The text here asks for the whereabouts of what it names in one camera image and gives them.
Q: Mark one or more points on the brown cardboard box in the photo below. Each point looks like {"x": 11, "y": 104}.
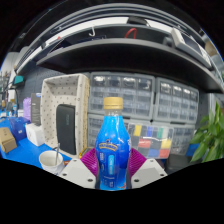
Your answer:
{"x": 7, "y": 140}

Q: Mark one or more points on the clear organizer with coloured parts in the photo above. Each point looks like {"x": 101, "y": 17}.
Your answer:
{"x": 150, "y": 140}

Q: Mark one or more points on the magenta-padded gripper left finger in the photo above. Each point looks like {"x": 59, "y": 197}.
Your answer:
{"x": 76, "y": 171}

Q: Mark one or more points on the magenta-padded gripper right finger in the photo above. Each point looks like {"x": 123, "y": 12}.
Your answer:
{"x": 150, "y": 171}

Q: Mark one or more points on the blue drink bottle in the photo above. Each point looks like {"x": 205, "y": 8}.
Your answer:
{"x": 112, "y": 150}

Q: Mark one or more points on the teal lamp head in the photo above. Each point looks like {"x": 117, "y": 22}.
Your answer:
{"x": 18, "y": 79}

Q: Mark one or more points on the dark grey flat box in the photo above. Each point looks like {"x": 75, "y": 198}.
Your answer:
{"x": 35, "y": 108}

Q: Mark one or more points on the green potted plant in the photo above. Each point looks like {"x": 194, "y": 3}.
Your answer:
{"x": 208, "y": 136}

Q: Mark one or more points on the white box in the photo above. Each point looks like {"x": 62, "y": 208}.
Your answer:
{"x": 35, "y": 133}

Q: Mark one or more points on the black shelf unit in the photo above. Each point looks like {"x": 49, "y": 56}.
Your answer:
{"x": 133, "y": 56}

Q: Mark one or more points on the black case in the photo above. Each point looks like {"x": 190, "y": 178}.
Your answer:
{"x": 175, "y": 160}

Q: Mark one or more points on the purple bag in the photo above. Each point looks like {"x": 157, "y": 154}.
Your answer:
{"x": 26, "y": 108}

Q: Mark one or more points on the blue box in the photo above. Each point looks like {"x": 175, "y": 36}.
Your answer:
{"x": 18, "y": 126}

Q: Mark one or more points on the grey small-parts drawer cabinet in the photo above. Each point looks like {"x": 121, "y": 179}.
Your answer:
{"x": 95, "y": 130}
{"x": 181, "y": 138}
{"x": 121, "y": 93}
{"x": 175, "y": 101}

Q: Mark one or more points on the metal spoon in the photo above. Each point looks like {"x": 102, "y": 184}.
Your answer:
{"x": 57, "y": 151}

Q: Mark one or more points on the yellow multimeter with red leads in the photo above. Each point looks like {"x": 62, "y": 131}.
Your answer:
{"x": 83, "y": 152}

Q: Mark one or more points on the beige dotted tray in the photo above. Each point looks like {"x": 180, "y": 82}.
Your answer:
{"x": 63, "y": 90}

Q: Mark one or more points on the black rectangular device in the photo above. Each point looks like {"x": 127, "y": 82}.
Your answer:
{"x": 65, "y": 128}

